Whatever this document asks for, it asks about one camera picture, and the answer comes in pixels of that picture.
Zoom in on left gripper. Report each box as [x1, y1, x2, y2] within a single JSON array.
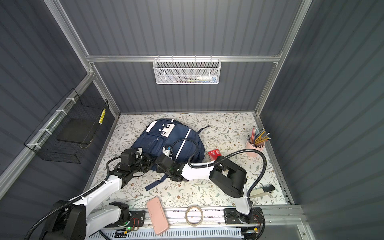
[[130, 152, 158, 175]]

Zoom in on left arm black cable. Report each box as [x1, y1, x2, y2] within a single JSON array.
[[23, 155, 124, 240]]

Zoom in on yellow tag on basket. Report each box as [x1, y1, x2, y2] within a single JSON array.
[[98, 108, 106, 125]]

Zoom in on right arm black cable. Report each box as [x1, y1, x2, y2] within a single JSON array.
[[170, 138, 268, 240]]

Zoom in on pens in white basket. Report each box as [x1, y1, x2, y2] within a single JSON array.
[[173, 76, 219, 84]]

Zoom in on bundle of coloured pencils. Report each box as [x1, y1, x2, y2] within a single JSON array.
[[247, 128, 271, 148]]

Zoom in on white wire mesh basket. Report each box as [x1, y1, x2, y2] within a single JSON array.
[[153, 58, 222, 85]]

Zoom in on roll of clear tape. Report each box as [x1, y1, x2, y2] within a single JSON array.
[[185, 205, 204, 227]]

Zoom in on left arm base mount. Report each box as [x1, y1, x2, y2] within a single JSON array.
[[106, 211, 146, 228]]

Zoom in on black wire basket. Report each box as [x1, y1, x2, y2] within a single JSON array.
[[25, 91, 109, 164]]

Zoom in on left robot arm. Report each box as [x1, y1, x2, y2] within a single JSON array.
[[38, 148, 155, 240]]

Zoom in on pink pencil case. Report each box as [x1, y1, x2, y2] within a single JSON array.
[[147, 197, 170, 235]]

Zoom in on pink pencil cup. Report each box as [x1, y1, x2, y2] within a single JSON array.
[[246, 141, 265, 158]]

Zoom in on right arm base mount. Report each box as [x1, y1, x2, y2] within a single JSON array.
[[224, 208, 266, 225]]

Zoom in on navy blue student backpack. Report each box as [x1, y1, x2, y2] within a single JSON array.
[[131, 119, 205, 191]]

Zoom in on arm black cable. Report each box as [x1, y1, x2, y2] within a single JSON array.
[[23, 155, 124, 240], [170, 138, 268, 240]]

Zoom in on red card box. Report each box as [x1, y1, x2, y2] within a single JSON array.
[[208, 149, 222, 161]]

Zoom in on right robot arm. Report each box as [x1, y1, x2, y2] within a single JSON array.
[[155, 154, 252, 216]]

